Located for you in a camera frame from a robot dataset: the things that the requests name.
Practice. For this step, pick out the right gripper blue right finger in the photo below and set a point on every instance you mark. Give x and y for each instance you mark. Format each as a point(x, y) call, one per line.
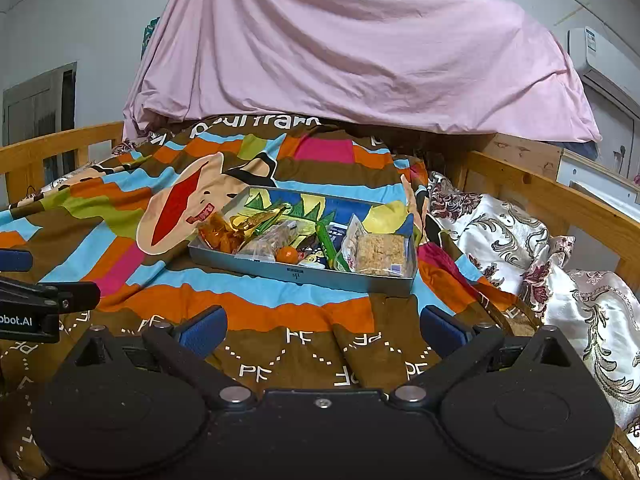
point(442, 332)

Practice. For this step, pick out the small orange fruit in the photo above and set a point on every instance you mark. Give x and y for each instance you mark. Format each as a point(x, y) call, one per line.
point(287, 255)

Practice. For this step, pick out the clear biscuit bar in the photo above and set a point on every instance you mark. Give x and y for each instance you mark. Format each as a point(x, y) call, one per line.
point(266, 245)

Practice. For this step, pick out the white green snack bag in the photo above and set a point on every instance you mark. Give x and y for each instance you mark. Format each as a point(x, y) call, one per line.
point(346, 258)

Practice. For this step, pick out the wooden bed rail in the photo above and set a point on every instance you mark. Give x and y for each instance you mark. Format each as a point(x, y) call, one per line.
point(492, 163)

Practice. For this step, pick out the pink bed sheet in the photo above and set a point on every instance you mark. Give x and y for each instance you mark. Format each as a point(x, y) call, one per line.
point(445, 66)

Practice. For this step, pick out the grey door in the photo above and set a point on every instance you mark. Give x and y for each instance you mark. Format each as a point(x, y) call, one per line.
point(40, 106)

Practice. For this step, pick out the blue white calcium sachet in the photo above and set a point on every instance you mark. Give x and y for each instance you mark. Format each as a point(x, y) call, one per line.
point(310, 250)

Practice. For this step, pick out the white air conditioner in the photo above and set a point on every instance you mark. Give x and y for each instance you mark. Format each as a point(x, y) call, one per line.
point(603, 67)

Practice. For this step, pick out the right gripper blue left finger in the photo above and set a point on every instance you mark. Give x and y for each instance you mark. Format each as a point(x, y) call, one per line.
point(203, 333)

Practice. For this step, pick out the orange chicken leg packet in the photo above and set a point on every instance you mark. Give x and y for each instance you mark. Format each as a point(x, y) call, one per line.
point(215, 232)

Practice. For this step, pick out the grey tray with dinosaur print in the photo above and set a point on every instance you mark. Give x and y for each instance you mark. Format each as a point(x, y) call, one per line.
point(307, 209)

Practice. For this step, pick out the floral white satin quilt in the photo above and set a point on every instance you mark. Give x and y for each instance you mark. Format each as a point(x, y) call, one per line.
point(495, 242)

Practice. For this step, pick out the colourful monkey blanket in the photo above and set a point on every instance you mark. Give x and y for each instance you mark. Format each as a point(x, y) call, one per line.
point(125, 224)

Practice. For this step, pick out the green sausage stick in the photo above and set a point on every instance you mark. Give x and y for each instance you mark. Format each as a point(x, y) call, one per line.
point(326, 243)

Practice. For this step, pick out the gold foil snack packet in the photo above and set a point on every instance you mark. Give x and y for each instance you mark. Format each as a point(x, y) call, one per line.
point(257, 223)

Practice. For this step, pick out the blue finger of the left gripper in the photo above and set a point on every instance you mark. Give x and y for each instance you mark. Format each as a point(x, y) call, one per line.
point(15, 260)

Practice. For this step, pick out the clear pack of crackers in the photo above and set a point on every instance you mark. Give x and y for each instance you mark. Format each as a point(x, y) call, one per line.
point(382, 254)

